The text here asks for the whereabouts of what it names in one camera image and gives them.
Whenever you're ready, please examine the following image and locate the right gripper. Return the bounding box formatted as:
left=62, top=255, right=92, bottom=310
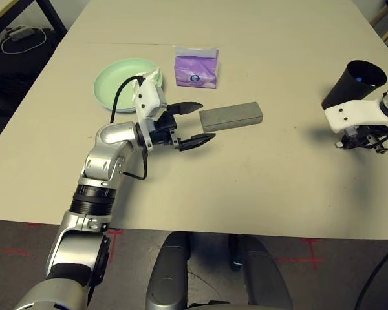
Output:
left=340, top=125, right=388, bottom=154

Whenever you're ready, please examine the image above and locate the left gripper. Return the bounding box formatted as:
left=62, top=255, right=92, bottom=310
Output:
left=149, top=101, right=217, bottom=152

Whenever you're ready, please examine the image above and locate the grey glasses case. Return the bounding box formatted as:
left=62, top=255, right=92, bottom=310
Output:
left=199, top=101, right=264, bottom=134

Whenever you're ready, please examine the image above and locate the white tissue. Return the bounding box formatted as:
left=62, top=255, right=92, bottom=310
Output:
left=131, top=68, right=162, bottom=101

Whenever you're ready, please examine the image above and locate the pale green plate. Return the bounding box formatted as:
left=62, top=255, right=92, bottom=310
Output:
left=93, top=57, right=165, bottom=113

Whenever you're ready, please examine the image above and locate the black plastic cup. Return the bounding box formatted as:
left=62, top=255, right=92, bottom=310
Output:
left=321, top=59, right=388, bottom=110

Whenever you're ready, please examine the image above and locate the purple tissue pack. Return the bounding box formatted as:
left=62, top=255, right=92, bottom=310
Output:
left=173, top=45, right=221, bottom=90

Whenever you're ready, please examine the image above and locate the grey left robot leg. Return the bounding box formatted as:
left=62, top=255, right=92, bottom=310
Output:
left=144, top=232, right=193, bottom=310

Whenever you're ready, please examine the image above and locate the grey robot leg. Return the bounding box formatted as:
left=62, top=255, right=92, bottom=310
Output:
left=229, top=234, right=294, bottom=310
left=144, top=232, right=193, bottom=310

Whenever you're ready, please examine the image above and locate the grey right robot leg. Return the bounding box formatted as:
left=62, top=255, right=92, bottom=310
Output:
left=229, top=234, right=294, bottom=310

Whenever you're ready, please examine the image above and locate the black fabric bag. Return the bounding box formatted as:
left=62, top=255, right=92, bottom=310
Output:
left=0, top=25, right=61, bottom=83

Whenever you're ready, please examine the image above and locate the white power strip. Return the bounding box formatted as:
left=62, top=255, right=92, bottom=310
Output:
left=6, top=27, right=35, bottom=41

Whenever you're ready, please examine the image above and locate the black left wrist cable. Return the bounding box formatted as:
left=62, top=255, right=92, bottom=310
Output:
left=109, top=73, right=149, bottom=181

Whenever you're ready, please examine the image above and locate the thin white cable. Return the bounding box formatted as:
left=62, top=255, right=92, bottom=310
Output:
left=0, top=28, right=47, bottom=55

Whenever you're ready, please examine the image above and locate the beige table black frame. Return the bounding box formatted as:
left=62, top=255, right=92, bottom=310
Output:
left=0, top=0, right=68, bottom=49

